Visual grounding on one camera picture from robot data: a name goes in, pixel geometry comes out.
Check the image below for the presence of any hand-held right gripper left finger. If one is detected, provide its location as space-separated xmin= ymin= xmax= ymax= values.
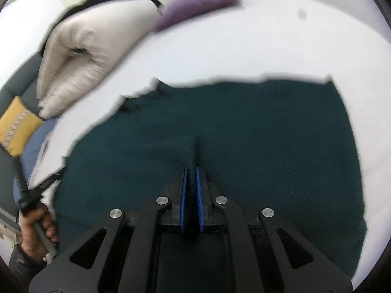
xmin=29 ymin=166 xmax=187 ymax=293

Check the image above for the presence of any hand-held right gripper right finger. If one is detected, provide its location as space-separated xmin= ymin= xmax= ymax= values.
xmin=195 ymin=166 xmax=354 ymax=293

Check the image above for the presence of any dark green knit sweater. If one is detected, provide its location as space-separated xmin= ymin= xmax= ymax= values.
xmin=52 ymin=78 xmax=369 ymax=293

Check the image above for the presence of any person's left forearm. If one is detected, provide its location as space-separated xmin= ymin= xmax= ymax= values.
xmin=9 ymin=242 xmax=47 ymax=281

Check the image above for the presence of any person's left hand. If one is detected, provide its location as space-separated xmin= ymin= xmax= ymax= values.
xmin=19 ymin=203 xmax=59 ymax=259

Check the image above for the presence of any blue pillow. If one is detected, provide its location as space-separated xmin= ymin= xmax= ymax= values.
xmin=20 ymin=117 xmax=58 ymax=187

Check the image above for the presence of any yellow patterned pillow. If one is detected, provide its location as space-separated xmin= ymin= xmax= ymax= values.
xmin=0 ymin=96 xmax=43 ymax=157

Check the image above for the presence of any grey padded headboard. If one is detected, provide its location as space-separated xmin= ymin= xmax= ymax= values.
xmin=0 ymin=52 xmax=43 ymax=220

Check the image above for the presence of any beige rolled duvet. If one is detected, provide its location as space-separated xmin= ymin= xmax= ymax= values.
xmin=37 ymin=0 xmax=162 ymax=119

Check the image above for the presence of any bed with white sheet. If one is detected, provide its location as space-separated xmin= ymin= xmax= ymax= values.
xmin=27 ymin=0 xmax=391 ymax=290

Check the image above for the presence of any purple pillow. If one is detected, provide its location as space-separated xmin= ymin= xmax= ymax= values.
xmin=153 ymin=0 xmax=240 ymax=32

